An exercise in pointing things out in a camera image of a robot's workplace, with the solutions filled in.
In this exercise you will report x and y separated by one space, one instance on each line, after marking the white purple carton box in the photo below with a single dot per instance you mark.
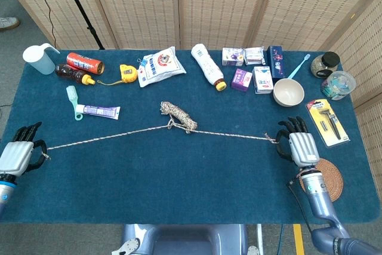
232 57

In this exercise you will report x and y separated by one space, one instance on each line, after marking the white salt bag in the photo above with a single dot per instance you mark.
161 68

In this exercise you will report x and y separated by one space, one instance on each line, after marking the dark blue box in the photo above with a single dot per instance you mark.
276 62

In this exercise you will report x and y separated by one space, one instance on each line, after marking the red orange drink can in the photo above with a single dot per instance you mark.
83 62

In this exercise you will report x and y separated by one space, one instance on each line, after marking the blue felt table mat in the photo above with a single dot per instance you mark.
149 183

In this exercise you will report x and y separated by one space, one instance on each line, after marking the brown tea bottle yellow cap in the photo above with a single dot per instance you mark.
70 73

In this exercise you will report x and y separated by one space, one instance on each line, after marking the green white brush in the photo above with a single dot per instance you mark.
71 93

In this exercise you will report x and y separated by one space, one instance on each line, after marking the white blue box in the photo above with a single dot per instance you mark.
262 81

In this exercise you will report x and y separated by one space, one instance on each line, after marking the small purple box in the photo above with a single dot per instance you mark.
241 80

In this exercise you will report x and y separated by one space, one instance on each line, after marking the clear jar of clips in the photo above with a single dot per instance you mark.
338 84

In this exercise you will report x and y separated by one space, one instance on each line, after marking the beige bowl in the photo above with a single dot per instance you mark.
288 93

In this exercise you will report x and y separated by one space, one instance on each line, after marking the brown woven coaster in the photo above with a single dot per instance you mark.
332 177

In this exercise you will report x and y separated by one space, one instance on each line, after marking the blue binder clip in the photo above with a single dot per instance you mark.
142 62

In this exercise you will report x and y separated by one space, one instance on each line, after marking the white purple toothpaste tube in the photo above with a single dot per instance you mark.
101 111

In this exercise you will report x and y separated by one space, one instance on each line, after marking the glass jar black lid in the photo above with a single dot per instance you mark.
323 65

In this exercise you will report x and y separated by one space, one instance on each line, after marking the white tissue packet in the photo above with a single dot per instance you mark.
253 55

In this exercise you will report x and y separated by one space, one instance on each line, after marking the white bottle yellow cap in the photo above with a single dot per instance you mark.
207 67

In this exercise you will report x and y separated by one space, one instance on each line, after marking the light blue spoon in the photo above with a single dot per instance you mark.
298 68

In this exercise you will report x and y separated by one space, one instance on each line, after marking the white sneaker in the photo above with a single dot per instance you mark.
9 23

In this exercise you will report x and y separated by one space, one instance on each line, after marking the yellow tape measure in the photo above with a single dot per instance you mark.
128 73

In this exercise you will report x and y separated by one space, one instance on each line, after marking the white plastic pitcher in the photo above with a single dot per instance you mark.
40 61

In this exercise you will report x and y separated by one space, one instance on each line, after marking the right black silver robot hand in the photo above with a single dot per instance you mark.
303 149

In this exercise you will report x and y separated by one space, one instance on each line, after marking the black tripod pole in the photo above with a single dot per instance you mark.
78 5

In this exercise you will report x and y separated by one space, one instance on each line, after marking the yellow razor package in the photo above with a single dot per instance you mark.
326 119

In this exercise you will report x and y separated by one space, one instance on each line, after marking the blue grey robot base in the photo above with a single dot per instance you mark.
185 240

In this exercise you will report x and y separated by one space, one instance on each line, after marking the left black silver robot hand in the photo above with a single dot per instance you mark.
15 156

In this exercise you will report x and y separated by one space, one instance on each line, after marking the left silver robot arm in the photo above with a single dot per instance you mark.
4 192

